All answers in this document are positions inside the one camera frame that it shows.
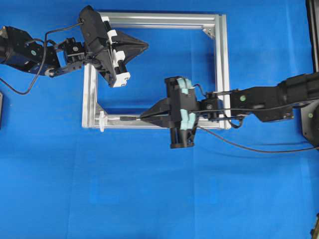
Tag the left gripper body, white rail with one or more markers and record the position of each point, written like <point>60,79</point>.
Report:
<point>98,37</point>

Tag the black device at left edge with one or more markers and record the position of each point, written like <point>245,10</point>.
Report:
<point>1,107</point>

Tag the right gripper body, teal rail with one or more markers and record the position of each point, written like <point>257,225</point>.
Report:
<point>183,101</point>

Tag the white zip tie loop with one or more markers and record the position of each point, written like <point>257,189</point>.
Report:
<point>106,121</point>

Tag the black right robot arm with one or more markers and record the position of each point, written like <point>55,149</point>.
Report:
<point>266,103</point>

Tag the silver aluminium extrusion frame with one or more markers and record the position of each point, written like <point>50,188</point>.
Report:
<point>213,25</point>

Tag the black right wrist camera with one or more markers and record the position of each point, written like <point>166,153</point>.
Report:
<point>182,138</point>

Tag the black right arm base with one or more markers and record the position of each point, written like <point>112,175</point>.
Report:
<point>310,113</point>

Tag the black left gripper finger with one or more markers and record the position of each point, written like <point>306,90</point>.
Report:
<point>124,40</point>
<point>125,53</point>

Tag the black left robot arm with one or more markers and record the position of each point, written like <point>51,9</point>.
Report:
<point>42,57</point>

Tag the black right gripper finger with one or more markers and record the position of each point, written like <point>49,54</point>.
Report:
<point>161,121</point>
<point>161,107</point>

